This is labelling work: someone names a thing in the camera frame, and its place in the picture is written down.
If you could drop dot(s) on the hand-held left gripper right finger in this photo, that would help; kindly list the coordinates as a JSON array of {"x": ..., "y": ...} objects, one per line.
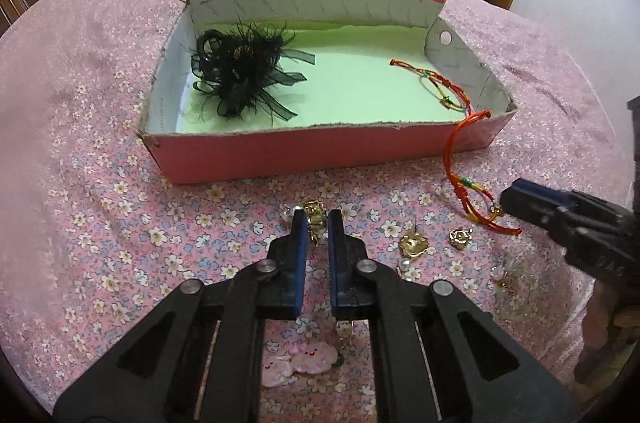
[{"x": 333, "y": 268}]

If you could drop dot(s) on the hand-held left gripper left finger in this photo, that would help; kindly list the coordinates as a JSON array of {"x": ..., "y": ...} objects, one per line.
[{"x": 300, "y": 263}]

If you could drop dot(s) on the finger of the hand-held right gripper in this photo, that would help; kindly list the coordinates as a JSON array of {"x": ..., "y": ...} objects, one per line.
[{"x": 542, "y": 198}]

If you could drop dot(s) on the gold earring with pearl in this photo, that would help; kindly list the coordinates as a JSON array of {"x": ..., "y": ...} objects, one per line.
[{"x": 314, "y": 213}]

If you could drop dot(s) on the gold flower earring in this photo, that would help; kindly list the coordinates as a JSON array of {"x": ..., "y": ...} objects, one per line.
[{"x": 414, "y": 243}]

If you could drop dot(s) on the pink plush hair clip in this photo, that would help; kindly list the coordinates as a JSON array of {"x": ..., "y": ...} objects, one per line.
[
  {"x": 314, "y": 355},
  {"x": 277, "y": 368}
]

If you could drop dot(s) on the small round gold earring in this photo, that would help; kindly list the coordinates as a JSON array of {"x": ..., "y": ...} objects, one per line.
[{"x": 460, "y": 237}]

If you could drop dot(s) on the pink cardboard box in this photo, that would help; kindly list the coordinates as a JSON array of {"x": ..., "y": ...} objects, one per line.
[{"x": 300, "y": 155}]

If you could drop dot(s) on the thin dangling earring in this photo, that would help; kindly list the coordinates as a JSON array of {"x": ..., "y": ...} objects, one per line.
[{"x": 345, "y": 338}]

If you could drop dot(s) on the black feather hair accessory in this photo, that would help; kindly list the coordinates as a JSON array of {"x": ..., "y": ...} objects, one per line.
[{"x": 240, "y": 63}]

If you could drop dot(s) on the pink floral bedsheet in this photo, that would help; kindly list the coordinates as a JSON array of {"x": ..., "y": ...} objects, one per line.
[{"x": 100, "y": 153}]

